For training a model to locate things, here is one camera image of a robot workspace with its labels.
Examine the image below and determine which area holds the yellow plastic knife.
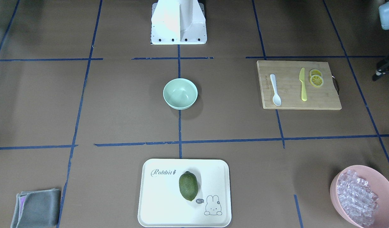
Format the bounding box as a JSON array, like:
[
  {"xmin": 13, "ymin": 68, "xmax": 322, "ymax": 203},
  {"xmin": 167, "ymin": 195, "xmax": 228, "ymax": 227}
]
[{"xmin": 299, "ymin": 67, "xmax": 308, "ymax": 101}]

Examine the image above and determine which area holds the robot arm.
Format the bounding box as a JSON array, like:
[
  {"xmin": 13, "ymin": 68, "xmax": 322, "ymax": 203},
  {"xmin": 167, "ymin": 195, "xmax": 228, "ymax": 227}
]
[{"xmin": 378, "ymin": 0, "xmax": 389, "ymax": 30}]

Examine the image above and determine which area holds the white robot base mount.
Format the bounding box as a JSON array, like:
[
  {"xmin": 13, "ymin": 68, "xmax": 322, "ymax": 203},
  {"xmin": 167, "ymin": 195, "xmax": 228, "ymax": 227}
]
[{"xmin": 150, "ymin": 0, "xmax": 207, "ymax": 45}]

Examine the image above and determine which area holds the pink bowl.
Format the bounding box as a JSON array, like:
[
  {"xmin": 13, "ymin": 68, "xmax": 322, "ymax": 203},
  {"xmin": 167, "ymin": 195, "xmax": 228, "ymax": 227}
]
[{"xmin": 330, "ymin": 165, "xmax": 389, "ymax": 228}]

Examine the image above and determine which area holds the lemon slice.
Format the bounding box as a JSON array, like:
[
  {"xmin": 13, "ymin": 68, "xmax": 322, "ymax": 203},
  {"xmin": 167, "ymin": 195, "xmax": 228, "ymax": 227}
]
[
  {"xmin": 310, "ymin": 74, "xmax": 324, "ymax": 88},
  {"xmin": 309, "ymin": 69, "xmax": 322, "ymax": 77}
]

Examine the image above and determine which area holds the grey folded cloth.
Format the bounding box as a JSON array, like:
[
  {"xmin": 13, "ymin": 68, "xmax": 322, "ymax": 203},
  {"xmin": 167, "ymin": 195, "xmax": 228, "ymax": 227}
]
[{"xmin": 10, "ymin": 188, "xmax": 61, "ymax": 228}]

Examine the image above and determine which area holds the clear ice cubes pile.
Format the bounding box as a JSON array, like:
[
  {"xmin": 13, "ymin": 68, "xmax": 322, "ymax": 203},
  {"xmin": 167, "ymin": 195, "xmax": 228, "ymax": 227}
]
[{"xmin": 336, "ymin": 170, "xmax": 379, "ymax": 227}]

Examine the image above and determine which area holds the wooden cutting board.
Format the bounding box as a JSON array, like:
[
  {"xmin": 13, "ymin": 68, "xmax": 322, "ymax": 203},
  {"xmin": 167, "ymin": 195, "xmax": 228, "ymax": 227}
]
[{"xmin": 257, "ymin": 60, "xmax": 342, "ymax": 110}]

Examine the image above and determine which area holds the light green bowl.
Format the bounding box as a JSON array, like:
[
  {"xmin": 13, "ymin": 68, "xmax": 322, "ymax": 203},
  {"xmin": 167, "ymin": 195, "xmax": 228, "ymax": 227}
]
[{"xmin": 163, "ymin": 78, "xmax": 198, "ymax": 110}]

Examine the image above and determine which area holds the upper lemon slice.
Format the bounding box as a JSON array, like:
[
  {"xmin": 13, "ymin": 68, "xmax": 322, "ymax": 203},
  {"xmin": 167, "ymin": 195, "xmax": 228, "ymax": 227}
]
[{"xmin": 309, "ymin": 69, "xmax": 322, "ymax": 77}]

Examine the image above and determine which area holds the green avocado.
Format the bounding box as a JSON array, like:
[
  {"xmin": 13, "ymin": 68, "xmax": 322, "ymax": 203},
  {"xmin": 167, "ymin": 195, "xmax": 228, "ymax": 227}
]
[{"xmin": 179, "ymin": 171, "xmax": 199, "ymax": 201}]

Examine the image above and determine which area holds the lower lemon slice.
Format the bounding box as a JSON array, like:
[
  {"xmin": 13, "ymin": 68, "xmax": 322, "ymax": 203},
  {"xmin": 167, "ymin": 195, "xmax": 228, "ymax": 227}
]
[{"xmin": 310, "ymin": 74, "xmax": 324, "ymax": 88}]

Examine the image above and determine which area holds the white plastic spoon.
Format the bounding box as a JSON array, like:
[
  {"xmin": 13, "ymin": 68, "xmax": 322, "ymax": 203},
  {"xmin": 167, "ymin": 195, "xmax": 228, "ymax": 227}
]
[{"xmin": 270, "ymin": 74, "xmax": 282, "ymax": 106}]

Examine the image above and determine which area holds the white rabbit tray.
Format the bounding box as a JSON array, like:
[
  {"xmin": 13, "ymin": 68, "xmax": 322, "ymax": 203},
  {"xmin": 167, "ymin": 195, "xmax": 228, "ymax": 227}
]
[{"xmin": 137, "ymin": 159, "xmax": 232, "ymax": 228}]

